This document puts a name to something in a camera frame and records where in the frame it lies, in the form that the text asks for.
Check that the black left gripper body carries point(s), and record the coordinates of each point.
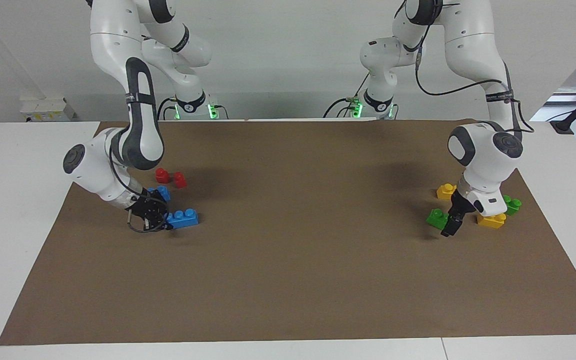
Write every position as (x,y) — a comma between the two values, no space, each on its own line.
(462,206)

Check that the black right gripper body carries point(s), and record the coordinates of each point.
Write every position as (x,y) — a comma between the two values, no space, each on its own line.
(149,212)

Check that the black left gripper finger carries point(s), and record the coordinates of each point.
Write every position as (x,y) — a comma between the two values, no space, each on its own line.
(459,220)
(448,226)

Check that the green two-stud toy brick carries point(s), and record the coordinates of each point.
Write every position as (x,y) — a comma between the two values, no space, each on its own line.
(513,205)
(436,219)

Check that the blue three-stud toy brick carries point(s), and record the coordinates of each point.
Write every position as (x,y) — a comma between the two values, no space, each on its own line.
(184,220)
(162,193)

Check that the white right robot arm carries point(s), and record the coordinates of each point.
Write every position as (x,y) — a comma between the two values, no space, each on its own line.
(118,50)

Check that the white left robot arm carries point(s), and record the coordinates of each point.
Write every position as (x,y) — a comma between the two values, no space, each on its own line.
(485,165)

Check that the yellow two-stud toy brick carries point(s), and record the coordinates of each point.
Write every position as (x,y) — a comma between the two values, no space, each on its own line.
(493,222)
(445,192)

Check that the red single-stud toy brick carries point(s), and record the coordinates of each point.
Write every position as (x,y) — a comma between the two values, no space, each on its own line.
(180,180)
(162,176)

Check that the brown paper table mat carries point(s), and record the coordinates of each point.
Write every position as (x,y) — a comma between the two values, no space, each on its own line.
(293,260)

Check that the white power box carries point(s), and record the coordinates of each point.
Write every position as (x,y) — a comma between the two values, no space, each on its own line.
(43,109)

